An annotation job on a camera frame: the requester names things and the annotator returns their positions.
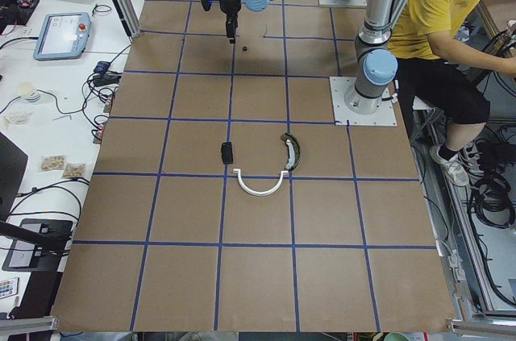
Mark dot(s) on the black laptop stand device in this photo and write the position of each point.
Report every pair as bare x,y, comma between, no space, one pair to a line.
37,244

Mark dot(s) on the dark green brake shoe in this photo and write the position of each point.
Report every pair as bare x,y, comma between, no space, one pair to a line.
294,151

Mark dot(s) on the person in yellow shirt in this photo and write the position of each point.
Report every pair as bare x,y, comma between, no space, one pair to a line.
428,54

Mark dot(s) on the lower blue teach pendant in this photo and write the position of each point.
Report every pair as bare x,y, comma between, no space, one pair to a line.
63,36

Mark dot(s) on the small blue black box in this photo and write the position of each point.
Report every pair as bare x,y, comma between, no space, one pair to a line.
102,67

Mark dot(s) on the bag of screws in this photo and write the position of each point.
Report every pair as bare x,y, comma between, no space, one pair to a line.
74,170
52,163

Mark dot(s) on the bag of screws left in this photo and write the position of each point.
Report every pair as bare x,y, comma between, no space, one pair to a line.
52,163

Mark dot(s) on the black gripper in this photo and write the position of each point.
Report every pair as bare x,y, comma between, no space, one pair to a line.
229,6

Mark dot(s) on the white curved plastic piece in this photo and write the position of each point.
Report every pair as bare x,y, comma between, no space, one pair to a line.
260,187

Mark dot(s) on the colourful remote control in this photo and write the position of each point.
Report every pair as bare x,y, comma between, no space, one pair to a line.
9,288

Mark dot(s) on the bag of screws right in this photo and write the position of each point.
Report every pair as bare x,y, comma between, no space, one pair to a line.
74,170

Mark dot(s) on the black metal bracket plate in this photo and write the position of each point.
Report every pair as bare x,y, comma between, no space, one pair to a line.
227,152

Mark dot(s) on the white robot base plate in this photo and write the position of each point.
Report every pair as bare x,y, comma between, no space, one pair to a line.
350,109

